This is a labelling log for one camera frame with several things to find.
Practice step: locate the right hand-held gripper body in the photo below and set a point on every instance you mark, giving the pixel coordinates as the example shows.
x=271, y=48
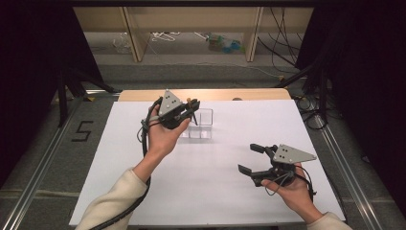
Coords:
x=288, y=156

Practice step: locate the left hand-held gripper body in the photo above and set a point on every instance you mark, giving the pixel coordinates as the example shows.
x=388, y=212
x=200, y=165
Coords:
x=169, y=105

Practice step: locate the clear acrylic organizer box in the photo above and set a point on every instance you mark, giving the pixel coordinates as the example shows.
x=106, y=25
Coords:
x=206, y=118

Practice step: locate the person's left hand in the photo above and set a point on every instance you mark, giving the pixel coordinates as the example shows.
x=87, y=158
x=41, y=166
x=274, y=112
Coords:
x=164, y=139

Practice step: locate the person's right hand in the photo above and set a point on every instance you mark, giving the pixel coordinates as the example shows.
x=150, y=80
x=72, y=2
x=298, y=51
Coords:
x=297, y=195

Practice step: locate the white table sheet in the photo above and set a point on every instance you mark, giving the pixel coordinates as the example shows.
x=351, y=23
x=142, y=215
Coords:
x=223, y=191

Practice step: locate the green and blue bundle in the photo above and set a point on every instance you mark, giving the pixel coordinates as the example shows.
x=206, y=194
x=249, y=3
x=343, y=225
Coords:
x=223, y=43

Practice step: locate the black stand legs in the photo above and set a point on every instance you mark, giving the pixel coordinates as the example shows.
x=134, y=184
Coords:
x=62, y=99
x=323, y=92

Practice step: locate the clear plastic bag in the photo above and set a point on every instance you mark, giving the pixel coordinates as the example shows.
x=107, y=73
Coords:
x=121, y=43

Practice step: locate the black curtain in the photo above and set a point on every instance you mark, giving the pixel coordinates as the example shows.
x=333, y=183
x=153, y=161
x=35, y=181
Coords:
x=367, y=80
x=32, y=64

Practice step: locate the aluminium floor rail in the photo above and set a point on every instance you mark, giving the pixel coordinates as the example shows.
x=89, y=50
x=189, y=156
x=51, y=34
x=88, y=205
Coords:
x=348, y=175
x=38, y=179

